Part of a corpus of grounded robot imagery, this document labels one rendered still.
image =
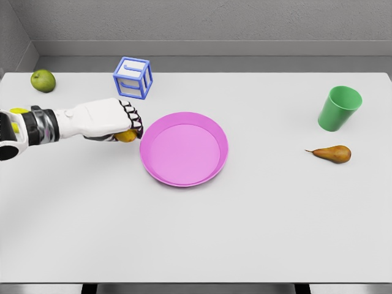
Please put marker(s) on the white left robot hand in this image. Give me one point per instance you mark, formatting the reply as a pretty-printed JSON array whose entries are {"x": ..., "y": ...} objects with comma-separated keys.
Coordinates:
[{"x": 104, "y": 118}]

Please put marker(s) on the yellow lemon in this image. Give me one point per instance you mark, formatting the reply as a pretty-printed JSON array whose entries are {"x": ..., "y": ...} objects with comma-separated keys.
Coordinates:
[{"x": 126, "y": 136}]

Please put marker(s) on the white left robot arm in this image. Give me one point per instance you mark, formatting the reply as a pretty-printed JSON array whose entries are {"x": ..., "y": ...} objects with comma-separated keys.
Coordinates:
[{"x": 39, "y": 125}]

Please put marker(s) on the pink round plate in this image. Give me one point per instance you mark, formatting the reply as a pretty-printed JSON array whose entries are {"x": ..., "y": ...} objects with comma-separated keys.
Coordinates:
[{"x": 183, "y": 150}]

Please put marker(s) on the blue and white letter block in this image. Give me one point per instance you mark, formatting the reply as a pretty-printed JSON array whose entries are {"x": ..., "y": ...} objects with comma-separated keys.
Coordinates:
[{"x": 132, "y": 79}]

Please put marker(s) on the green apple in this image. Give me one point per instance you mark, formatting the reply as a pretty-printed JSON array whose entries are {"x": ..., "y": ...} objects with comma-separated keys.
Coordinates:
[{"x": 43, "y": 81}]

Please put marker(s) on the yellow banana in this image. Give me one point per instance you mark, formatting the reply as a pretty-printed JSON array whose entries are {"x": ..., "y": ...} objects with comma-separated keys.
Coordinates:
[{"x": 16, "y": 111}]

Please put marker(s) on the brown pear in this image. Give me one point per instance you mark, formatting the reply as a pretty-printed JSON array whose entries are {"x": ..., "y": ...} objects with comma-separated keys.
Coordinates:
[{"x": 333, "y": 153}]

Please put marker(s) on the green plastic cup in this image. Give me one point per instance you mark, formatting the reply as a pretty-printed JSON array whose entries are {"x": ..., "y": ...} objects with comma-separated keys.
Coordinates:
[{"x": 338, "y": 108}]

